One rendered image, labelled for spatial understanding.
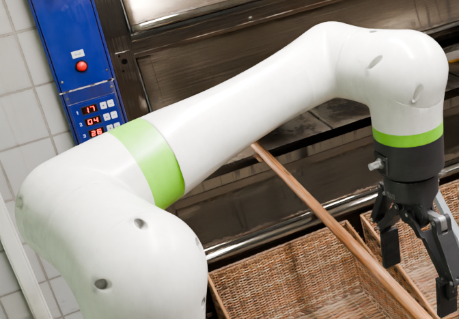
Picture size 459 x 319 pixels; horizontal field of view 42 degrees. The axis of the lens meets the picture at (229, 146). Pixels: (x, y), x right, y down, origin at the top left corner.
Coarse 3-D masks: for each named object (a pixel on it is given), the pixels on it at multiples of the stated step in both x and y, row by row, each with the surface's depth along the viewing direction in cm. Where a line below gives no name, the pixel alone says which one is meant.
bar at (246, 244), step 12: (444, 168) 175; (456, 168) 175; (372, 192) 170; (348, 204) 167; (360, 204) 168; (444, 204) 172; (312, 216) 165; (336, 216) 167; (276, 228) 163; (288, 228) 163; (300, 228) 164; (456, 228) 170; (240, 240) 161; (252, 240) 161; (264, 240) 161; (456, 240) 169; (216, 252) 159; (228, 252) 159
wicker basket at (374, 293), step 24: (312, 240) 212; (336, 240) 215; (360, 240) 207; (240, 264) 205; (264, 264) 208; (288, 264) 210; (312, 264) 213; (360, 264) 215; (216, 288) 198; (264, 288) 209; (288, 288) 212; (312, 288) 215; (360, 288) 220; (384, 288) 202; (240, 312) 207; (264, 312) 210; (312, 312) 214; (336, 312) 212; (360, 312) 210; (384, 312) 208
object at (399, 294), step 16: (256, 144) 201; (272, 160) 190; (288, 176) 179; (304, 192) 170; (320, 208) 162; (336, 224) 154; (352, 240) 148; (368, 256) 141; (384, 272) 136; (400, 288) 130; (400, 304) 128; (416, 304) 126
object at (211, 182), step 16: (448, 96) 214; (336, 128) 207; (352, 128) 205; (368, 128) 206; (288, 144) 203; (304, 144) 201; (320, 144) 201; (336, 144) 204; (240, 160) 200; (256, 160) 198; (288, 160) 199; (208, 176) 194; (224, 176) 194; (240, 176) 196; (192, 192) 192
